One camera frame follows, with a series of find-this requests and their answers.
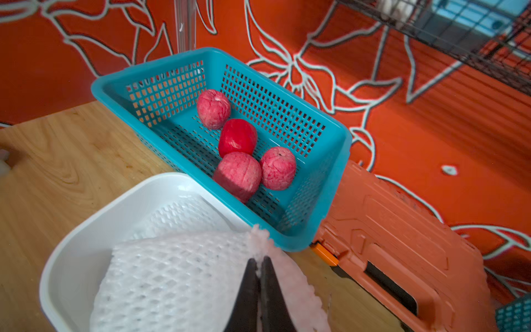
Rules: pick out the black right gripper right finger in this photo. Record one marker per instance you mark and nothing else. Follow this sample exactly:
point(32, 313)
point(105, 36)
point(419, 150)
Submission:
point(274, 313)

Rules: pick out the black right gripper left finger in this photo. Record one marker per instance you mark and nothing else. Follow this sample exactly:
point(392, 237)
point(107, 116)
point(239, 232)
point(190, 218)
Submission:
point(245, 311)

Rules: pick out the white foam net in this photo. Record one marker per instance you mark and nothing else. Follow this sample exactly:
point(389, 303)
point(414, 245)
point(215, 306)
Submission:
point(189, 282)
point(188, 213)

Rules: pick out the netted apple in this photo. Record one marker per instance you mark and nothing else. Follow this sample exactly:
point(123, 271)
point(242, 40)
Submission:
point(278, 168)
point(213, 109)
point(240, 174)

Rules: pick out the teal basket with netted apples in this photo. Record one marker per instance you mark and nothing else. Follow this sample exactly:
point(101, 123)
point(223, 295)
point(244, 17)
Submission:
point(515, 317)

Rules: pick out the orange plastic tool case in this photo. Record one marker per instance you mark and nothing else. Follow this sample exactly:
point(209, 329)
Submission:
point(427, 275)

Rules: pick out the white plastic tray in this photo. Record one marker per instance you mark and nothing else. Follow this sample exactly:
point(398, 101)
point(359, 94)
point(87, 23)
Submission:
point(73, 273)

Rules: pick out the teal empty basket left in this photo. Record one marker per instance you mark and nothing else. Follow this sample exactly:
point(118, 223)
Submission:
point(158, 100)

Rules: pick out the black wire wall basket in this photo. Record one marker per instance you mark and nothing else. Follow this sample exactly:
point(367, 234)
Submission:
point(504, 57)

